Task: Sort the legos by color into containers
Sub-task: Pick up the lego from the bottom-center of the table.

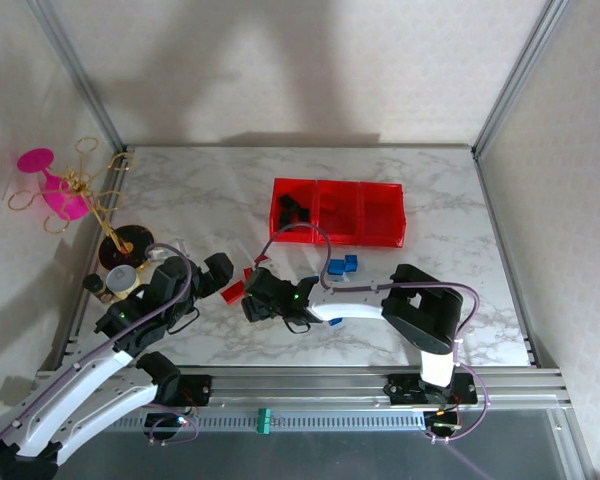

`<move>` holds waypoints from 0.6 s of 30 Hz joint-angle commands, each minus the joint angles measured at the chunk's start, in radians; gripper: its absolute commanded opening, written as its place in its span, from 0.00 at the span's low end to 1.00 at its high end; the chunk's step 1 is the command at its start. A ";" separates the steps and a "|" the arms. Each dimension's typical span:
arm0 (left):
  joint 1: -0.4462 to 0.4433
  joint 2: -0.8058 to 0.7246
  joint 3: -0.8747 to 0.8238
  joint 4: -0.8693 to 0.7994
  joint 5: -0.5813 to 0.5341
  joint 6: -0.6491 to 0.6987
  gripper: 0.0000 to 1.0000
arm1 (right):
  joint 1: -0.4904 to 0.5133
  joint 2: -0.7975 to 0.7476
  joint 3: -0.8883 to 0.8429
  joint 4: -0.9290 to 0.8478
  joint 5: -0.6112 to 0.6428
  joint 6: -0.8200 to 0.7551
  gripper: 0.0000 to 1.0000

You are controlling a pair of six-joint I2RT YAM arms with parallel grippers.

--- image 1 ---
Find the red lego brick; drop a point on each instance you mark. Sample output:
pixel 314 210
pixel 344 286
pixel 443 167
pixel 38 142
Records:
pixel 233 292
pixel 247 274

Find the black lego brick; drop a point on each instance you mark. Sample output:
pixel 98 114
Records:
pixel 303 215
pixel 285 216
pixel 290 201

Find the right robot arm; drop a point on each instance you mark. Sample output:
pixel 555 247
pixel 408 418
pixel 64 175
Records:
pixel 350 302

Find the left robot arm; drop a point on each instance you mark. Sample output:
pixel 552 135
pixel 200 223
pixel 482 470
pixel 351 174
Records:
pixel 80 380

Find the cream can with silver lid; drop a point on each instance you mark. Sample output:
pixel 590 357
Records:
pixel 121 279

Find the small dark bottle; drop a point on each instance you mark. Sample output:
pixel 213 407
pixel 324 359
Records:
pixel 94 285

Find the red plastic bin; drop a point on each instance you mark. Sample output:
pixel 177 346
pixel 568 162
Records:
pixel 380 220
pixel 292 235
pixel 340 236

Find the green terminal connector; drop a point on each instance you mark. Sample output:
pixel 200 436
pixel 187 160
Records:
pixel 264 421

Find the pink plastic wine glass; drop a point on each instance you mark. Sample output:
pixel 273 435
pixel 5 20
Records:
pixel 60 197

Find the aluminium side rail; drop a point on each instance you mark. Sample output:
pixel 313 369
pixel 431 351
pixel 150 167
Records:
pixel 505 260
pixel 77 320

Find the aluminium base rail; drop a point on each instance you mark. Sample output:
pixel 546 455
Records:
pixel 300 387

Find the aluminium frame post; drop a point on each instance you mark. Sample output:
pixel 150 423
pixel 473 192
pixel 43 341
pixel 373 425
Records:
pixel 520 70
pixel 75 70

